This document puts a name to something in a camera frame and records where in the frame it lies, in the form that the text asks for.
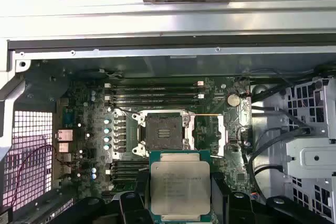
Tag thin red wire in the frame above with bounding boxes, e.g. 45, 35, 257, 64
7, 144, 57, 209

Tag silver coin battery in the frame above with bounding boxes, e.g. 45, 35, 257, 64
226, 94, 241, 108

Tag black RAM slot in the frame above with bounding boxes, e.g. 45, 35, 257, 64
104, 88, 205, 94
111, 159, 150, 166
104, 93, 205, 100
104, 99, 205, 105
104, 82, 205, 89
106, 166, 150, 174

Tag thin black wire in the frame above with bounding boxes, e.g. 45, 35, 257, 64
109, 106, 136, 118

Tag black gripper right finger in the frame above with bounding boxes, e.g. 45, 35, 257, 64
211, 173, 335, 224

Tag silver port block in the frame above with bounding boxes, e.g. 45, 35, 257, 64
58, 142, 72, 153
57, 129, 73, 141

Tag green motherboard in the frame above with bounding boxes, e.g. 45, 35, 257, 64
56, 76, 254, 224

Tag CPU socket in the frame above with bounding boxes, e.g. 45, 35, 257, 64
132, 111, 196, 156

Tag metal socket cover frame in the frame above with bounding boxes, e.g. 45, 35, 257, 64
183, 112, 227, 158

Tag thick black cable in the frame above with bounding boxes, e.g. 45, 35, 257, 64
246, 126, 313, 190

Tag black and grey PC case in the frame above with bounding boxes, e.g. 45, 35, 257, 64
0, 33, 336, 224

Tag silver CPU green edge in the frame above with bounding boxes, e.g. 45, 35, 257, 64
148, 150, 219, 224

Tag metal drive cage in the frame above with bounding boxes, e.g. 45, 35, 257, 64
285, 77, 336, 224

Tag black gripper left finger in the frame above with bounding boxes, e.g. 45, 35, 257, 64
68, 170, 155, 224

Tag flat grey cable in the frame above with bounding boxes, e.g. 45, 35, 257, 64
251, 105, 312, 132

